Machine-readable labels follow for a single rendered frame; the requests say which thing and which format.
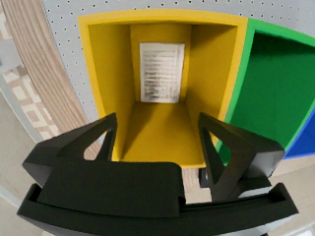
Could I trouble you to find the white well plate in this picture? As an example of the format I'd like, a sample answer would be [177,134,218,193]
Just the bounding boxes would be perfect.
[140,42,185,103]

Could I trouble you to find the yellow open bin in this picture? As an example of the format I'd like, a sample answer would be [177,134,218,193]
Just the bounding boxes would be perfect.
[78,9,248,168]

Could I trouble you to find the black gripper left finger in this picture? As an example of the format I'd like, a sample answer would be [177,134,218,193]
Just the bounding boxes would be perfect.
[30,112,118,160]

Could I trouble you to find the blue bin with label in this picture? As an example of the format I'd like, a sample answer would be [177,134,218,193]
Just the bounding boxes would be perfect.
[283,106,315,160]

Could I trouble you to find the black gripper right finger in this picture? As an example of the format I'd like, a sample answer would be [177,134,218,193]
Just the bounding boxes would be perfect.
[198,112,285,202]

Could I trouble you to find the green bin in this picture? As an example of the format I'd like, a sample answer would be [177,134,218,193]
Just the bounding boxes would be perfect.
[223,18,315,151]

